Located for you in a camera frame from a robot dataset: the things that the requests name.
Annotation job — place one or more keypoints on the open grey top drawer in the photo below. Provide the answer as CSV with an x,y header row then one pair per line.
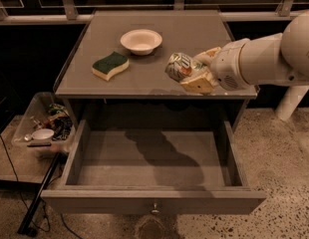
x,y
186,165

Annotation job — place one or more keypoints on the metal drawer knob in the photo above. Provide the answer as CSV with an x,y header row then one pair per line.
x,y
155,211

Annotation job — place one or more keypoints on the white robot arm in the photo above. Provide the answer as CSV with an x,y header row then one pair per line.
x,y
281,59

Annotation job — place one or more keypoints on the black table leg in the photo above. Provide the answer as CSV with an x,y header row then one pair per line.
x,y
24,227

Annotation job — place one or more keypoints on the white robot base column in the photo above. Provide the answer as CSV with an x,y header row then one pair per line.
x,y
292,98

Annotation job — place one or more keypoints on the crushed 7up can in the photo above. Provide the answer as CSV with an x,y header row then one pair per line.
x,y
181,66

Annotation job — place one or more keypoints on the metal railing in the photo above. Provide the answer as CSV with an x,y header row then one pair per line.
x,y
27,12

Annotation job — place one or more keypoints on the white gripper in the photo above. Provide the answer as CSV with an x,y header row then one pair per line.
x,y
226,68

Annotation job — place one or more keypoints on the green and yellow sponge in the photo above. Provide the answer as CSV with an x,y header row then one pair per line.
x,y
110,66

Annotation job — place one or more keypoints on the small white bowl in bin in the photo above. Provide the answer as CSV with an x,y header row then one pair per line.
x,y
43,133

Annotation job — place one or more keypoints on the clear plastic bin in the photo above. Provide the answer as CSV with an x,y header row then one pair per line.
x,y
45,111

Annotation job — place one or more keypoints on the grey cabinet with counter top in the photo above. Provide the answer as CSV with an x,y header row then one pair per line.
x,y
187,31

